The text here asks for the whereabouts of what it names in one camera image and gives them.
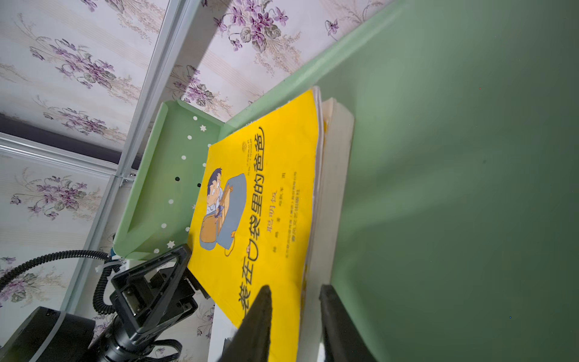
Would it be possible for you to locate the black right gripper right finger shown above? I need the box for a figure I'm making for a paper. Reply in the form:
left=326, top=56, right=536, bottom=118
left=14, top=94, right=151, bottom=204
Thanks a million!
left=319, top=284, right=377, bottom=362

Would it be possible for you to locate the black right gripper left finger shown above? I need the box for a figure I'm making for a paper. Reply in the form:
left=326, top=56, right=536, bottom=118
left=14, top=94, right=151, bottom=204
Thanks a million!
left=219, top=285, right=273, bottom=362

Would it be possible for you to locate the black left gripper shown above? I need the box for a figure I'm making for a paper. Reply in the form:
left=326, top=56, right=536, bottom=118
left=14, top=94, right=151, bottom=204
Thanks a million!
left=90, top=244, right=209, bottom=361

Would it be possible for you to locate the yellow cartoon cover book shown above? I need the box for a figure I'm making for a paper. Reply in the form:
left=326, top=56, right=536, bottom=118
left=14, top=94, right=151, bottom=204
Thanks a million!
left=188, top=86, right=354, bottom=361

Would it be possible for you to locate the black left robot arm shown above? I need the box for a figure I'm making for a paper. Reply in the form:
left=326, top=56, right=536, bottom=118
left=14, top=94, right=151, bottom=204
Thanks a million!
left=1, top=244, right=209, bottom=361

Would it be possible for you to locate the green wooden bookshelf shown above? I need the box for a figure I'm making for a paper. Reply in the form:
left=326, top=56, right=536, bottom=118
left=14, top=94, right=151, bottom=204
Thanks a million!
left=113, top=1, right=578, bottom=361

